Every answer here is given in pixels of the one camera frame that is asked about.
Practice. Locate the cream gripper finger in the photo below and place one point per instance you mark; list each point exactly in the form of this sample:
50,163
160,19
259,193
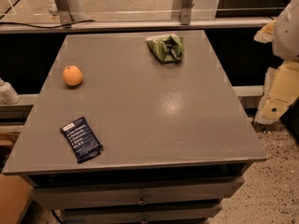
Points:
265,35
280,91

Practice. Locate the green jalapeno chip bag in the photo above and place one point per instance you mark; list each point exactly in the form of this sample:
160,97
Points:
167,48

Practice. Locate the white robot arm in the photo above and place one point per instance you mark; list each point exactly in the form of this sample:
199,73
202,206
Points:
285,44

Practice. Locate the blue rxbar blueberry wrapper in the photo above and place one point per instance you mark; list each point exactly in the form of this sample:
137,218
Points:
81,138

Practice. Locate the grey drawer cabinet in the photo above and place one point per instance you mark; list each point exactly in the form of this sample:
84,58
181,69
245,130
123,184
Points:
156,122

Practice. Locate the upper grey drawer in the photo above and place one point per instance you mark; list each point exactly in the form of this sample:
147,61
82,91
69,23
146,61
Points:
172,191

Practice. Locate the grey drawer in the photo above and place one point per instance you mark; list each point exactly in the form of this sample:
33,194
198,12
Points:
172,191
178,213

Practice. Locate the lower grey drawer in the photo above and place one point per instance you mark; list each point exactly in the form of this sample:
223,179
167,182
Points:
178,213

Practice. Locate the orange fruit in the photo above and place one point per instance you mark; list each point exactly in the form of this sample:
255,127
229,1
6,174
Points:
72,75

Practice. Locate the white pipe at left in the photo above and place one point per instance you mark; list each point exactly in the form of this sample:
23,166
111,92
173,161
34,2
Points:
8,94

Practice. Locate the brown cardboard box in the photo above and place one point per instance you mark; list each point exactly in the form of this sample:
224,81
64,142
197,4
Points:
14,199

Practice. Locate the right metal bracket post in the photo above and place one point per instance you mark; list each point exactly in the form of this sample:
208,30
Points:
186,11

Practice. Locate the metal bracket post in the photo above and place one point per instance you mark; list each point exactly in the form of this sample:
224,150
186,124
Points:
63,11
186,11

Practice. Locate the grey metal rail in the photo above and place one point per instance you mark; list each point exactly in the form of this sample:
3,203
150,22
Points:
126,26

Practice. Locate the left metal bracket post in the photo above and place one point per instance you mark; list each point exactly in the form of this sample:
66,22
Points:
63,11

